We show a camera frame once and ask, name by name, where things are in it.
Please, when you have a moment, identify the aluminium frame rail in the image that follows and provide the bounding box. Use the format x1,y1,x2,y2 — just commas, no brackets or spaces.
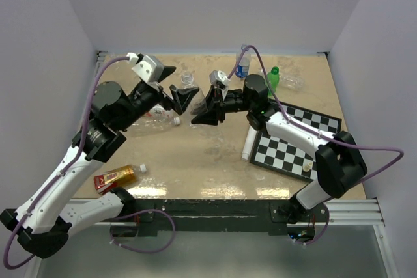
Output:
326,199,400,277

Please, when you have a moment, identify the green plastic bottle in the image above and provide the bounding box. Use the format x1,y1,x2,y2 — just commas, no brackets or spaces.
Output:
267,66,280,98

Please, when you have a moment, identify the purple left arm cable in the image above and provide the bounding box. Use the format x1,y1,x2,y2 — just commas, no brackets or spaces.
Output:
1,56,133,270

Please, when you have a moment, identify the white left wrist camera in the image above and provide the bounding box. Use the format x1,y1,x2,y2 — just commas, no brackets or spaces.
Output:
126,53,164,84

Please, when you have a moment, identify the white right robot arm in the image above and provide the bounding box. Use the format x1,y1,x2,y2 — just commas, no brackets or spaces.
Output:
192,70,367,221

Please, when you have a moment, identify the clear bottle back left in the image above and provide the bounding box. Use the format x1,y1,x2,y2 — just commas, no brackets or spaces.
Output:
107,55,130,71

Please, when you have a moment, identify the black white chessboard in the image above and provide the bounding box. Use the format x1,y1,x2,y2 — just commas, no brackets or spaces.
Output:
250,102,342,182

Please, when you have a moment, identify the clear bottle lying right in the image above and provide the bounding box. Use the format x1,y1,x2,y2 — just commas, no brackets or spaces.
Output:
277,72,304,90

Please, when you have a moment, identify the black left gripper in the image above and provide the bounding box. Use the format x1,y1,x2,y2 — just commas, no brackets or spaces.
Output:
117,66,199,130

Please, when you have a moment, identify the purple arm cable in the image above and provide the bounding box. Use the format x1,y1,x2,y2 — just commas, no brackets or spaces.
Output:
1,56,133,270
227,45,405,188

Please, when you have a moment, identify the white microphone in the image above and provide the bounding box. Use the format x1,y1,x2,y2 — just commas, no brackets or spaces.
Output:
241,126,257,161

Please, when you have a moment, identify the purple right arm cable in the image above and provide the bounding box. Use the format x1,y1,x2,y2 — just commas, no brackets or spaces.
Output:
227,45,405,188

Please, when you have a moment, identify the clear plastic bottle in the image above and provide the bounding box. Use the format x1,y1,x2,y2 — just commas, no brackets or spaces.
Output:
178,71,209,115

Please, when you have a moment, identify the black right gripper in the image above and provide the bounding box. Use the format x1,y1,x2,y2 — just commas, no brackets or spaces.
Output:
192,85,255,126

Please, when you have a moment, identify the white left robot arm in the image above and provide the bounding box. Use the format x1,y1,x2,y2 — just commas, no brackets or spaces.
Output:
1,66,199,258

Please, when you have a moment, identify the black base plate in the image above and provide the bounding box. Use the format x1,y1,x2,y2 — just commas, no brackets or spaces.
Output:
121,199,329,236

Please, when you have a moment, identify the gold label drink bottle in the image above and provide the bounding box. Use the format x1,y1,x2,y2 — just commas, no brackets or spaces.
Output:
93,164,147,195

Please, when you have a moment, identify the blue label water bottle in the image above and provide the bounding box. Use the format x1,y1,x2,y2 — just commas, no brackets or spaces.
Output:
235,44,252,79

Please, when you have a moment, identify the clear crushed bottle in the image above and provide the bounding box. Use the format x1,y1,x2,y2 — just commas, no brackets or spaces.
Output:
127,117,180,137

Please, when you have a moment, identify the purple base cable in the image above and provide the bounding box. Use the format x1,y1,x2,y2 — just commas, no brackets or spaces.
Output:
109,210,175,253

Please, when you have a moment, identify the green tea label bottle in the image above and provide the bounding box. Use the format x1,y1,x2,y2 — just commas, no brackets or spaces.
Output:
143,104,175,120

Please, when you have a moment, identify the cream chess piece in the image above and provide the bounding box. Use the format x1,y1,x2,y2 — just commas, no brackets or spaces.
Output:
302,161,313,172

